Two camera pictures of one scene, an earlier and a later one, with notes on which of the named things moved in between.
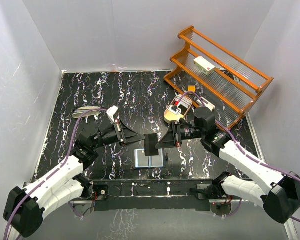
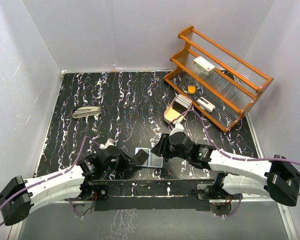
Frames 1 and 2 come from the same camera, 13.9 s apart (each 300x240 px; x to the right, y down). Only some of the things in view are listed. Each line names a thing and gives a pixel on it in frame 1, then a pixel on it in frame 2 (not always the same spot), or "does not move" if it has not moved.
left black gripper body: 108,137 -> 118,164
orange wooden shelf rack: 213,76 does not move
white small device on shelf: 207,104 does not move
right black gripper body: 189,131 -> 173,153
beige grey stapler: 80,111 does not move
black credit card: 150,142 -> 141,157
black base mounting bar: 153,195 does not move
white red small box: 204,65 does not move
